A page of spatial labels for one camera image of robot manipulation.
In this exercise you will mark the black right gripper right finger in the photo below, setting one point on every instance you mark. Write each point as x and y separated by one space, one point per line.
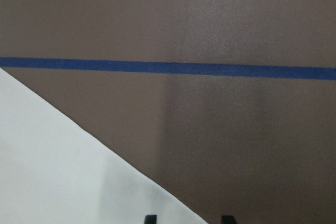
228 219

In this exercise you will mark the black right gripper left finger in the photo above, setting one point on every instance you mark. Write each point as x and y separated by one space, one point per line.
150 219

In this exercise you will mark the cream long-sleeve cat shirt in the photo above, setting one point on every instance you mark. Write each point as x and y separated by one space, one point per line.
53 171

